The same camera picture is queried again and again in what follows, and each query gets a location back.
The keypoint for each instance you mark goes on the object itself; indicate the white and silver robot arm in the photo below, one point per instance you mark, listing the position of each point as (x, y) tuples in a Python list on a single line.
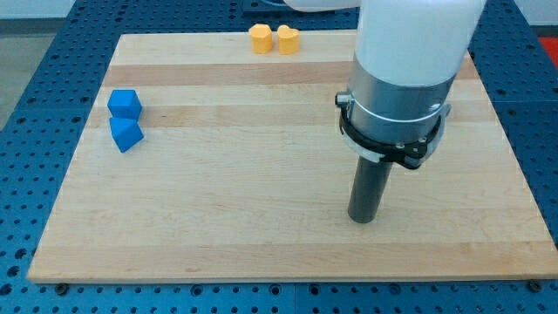
[(407, 54)]

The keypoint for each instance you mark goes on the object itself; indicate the light wooden board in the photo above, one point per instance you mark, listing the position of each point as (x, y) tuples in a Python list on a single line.
[(243, 176)]

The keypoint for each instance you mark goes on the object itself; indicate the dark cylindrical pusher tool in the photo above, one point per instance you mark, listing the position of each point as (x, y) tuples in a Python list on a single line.
[(367, 190)]

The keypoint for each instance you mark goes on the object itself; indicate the yellow heart block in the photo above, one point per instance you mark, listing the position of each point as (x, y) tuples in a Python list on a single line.
[(288, 40)]

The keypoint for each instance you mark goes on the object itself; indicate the yellow hexagon block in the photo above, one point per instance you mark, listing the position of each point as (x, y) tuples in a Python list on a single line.
[(261, 38)]

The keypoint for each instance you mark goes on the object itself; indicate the blue pointed block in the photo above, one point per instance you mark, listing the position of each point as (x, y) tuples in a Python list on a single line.
[(125, 133)]

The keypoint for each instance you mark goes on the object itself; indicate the blue cube block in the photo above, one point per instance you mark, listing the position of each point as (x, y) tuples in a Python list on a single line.
[(124, 104)]

